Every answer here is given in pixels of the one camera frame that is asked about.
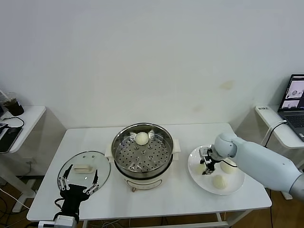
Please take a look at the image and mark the black flat tablet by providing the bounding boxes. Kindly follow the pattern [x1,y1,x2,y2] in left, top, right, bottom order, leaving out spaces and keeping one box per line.
[0,126,24,153]

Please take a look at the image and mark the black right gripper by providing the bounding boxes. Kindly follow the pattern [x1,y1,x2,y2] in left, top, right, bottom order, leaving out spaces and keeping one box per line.
[200,148,218,176]

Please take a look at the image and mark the white flat cable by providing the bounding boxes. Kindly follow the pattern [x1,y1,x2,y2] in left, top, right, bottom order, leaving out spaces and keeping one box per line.
[260,120,288,145]

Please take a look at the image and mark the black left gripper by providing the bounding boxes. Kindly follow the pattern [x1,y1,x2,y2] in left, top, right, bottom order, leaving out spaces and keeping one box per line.
[58,164,100,216]

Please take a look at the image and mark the cream electric cooker base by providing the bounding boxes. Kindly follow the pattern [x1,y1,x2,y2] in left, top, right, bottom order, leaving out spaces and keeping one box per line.
[108,154,179,192]

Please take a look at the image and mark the white steamed baozi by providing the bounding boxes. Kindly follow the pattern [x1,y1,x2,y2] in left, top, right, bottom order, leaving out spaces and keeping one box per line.
[212,174,228,190]
[135,132,150,145]
[220,158,238,173]
[194,163,206,175]

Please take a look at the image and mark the perforated steel steamer basket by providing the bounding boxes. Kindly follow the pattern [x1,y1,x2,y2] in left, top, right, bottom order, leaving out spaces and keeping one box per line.
[104,122,181,178]

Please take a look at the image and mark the glass lid with cream handle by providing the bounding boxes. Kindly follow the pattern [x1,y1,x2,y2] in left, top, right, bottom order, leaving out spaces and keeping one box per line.
[57,151,112,193]

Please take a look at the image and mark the white side desk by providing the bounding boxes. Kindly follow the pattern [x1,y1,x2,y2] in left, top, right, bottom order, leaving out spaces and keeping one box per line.
[234,104,304,200]
[0,105,66,213]

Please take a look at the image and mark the white floor cable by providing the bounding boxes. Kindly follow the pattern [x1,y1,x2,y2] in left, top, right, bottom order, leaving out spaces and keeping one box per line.
[0,189,31,210]

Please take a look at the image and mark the grey open laptop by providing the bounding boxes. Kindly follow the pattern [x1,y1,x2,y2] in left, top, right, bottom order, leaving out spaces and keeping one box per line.
[277,74,304,143]

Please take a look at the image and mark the iced coffee plastic cup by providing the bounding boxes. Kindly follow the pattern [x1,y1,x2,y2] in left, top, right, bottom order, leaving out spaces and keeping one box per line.
[1,92,25,117]

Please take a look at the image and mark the white round plate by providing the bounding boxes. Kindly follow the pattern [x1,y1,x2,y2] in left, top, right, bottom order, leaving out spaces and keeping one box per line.
[187,144,246,195]

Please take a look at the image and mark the black cable with adapter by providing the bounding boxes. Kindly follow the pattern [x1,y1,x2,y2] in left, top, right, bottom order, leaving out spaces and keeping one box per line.
[264,122,288,147]

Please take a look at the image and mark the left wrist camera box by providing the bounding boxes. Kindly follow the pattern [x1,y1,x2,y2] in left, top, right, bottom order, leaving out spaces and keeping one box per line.
[38,220,57,228]

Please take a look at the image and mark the thin black looped cable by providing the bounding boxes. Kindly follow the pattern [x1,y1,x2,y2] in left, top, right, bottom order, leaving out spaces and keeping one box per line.
[0,116,25,130]

